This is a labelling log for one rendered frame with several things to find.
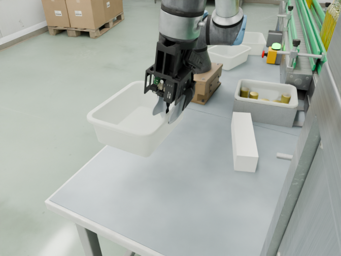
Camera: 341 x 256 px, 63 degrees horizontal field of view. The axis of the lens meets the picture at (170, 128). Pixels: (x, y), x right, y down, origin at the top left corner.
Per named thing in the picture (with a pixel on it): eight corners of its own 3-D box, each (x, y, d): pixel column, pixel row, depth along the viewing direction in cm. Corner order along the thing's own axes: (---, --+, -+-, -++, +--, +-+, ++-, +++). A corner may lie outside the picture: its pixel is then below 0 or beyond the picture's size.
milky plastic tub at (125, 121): (87, 148, 67) (80, 117, 62) (138, 105, 83) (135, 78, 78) (150, 170, 60) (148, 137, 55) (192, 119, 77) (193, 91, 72)
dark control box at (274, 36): (279, 48, 172) (282, 34, 167) (265, 47, 174) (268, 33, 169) (279, 44, 178) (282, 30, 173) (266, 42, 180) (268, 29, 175)
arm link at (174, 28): (171, 0, 52) (212, 11, 50) (168, 25, 55) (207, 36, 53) (152, 9, 46) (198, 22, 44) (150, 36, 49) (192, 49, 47)
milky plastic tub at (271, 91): (292, 127, 102) (299, 106, 97) (231, 117, 108) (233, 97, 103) (291, 104, 116) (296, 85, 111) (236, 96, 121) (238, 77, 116)
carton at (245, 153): (234, 170, 85) (236, 155, 81) (231, 125, 104) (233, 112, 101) (254, 172, 84) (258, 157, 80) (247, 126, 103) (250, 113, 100)
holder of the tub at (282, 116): (307, 130, 101) (314, 112, 97) (231, 118, 108) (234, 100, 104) (304, 107, 115) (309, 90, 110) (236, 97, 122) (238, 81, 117)
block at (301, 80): (308, 91, 112) (313, 75, 108) (283, 88, 114) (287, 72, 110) (307, 87, 115) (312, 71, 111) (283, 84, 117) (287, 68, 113)
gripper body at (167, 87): (141, 96, 56) (146, 36, 48) (161, 78, 62) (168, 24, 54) (176, 109, 54) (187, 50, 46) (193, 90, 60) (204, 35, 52)
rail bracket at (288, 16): (287, 32, 157) (294, 6, 149) (274, 31, 159) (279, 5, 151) (287, 30, 160) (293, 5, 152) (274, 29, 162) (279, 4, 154)
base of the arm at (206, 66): (170, 71, 122) (169, 49, 116) (186, 60, 133) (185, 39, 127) (203, 76, 115) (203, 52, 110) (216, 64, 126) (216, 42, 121)
